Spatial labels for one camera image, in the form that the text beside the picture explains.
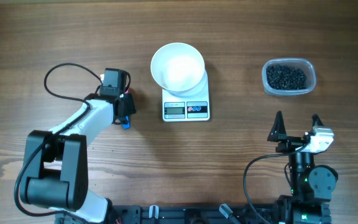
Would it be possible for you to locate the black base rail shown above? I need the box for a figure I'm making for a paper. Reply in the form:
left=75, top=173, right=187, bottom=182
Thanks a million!
left=54, top=203, right=332, bottom=224

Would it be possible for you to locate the white bowl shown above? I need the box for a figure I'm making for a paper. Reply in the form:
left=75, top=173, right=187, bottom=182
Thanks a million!
left=150, top=42, right=205, bottom=92

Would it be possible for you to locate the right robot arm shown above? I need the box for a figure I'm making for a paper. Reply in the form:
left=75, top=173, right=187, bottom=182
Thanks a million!
left=267, top=111, right=338, bottom=224

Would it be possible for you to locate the white digital kitchen scale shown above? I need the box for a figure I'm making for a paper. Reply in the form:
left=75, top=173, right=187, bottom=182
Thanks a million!
left=162, top=71, right=210, bottom=122

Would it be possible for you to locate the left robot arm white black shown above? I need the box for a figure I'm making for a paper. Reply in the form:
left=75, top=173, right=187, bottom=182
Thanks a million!
left=14, top=93, right=135, bottom=223

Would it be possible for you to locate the pink scoop blue handle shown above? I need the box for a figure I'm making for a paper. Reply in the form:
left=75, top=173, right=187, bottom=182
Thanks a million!
left=121, top=89, right=132, bottom=129

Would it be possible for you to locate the black beans pile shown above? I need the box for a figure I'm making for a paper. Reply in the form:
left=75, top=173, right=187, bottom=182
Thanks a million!
left=266, top=65, right=306, bottom=90

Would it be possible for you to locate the clear plastic container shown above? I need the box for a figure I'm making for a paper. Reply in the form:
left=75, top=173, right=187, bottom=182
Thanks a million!
left=262, top=58, right=316, bottom=96

